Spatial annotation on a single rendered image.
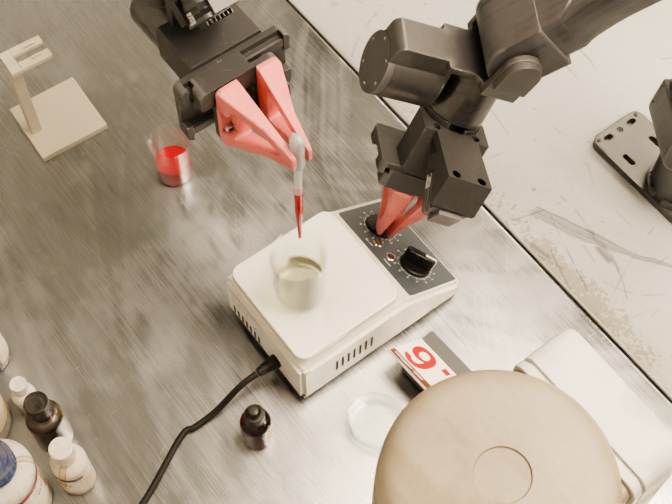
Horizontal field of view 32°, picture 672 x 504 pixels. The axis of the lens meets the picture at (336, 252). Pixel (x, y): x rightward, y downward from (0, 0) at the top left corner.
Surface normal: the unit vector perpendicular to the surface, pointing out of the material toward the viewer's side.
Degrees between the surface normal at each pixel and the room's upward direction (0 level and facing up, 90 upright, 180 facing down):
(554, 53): 90
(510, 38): 37
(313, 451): 0
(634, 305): 0
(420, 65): 90
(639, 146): 0
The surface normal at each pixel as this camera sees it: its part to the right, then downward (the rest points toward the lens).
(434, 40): 0.46, -0.47
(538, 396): 0.04, -0.55
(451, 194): 0.08, 0.65
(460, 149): 0.40, -0.72
